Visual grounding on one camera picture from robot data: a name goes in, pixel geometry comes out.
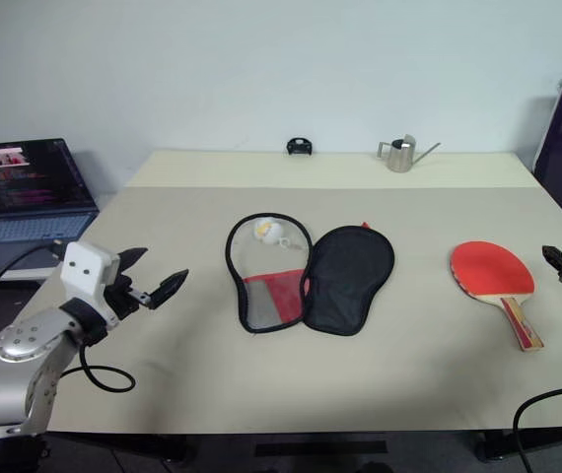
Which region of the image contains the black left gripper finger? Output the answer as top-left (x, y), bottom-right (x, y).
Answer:
top-left (148, 268), bottom-right (190, 311)
top-left (114, 246), bottom-right (150, 285)

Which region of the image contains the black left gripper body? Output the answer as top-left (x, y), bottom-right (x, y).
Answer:
top-left (99, 274), bottom-right (153, 322)

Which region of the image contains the red table tennis paddle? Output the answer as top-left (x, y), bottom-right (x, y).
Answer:
top-left (449, 239), bottom-right (545, 353)

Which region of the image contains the white yellow ball keychain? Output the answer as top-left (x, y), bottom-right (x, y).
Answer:
top-left (251, 216), bottom-right (308, 253)

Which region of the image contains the red black paddle case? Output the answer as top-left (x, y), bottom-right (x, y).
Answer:
top-left (225, 212), bottom-right (396, 338)

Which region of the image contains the open laptop computer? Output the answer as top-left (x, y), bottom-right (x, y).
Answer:
top-left (0, 137), bottom-right (102, 275)

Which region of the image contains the small black clamp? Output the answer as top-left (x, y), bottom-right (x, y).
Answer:
top-left (285, 137), bottom-right (316, 159)

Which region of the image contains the steel watering can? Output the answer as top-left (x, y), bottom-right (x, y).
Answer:
top-left (376, 132), bottom-right (443, 174)

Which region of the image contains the black table crossbar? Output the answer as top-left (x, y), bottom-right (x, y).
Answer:
top-left (254, 439), bottom-right (389, 457)

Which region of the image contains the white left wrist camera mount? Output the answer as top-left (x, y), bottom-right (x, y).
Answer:
top-left (60, 240), bottom-right (122, 303)

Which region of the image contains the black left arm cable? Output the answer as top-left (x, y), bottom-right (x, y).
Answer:
top-left (0, 242), bottom-right (137, 394)

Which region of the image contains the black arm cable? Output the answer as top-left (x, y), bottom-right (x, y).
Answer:
top-left (513, 377), bottom-right (562, 473)
top-left (0, 242), bottom-right (137, 394)

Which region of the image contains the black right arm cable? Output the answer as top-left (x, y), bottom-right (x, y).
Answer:
top-left (513, 377), bottom-right (562, 473)

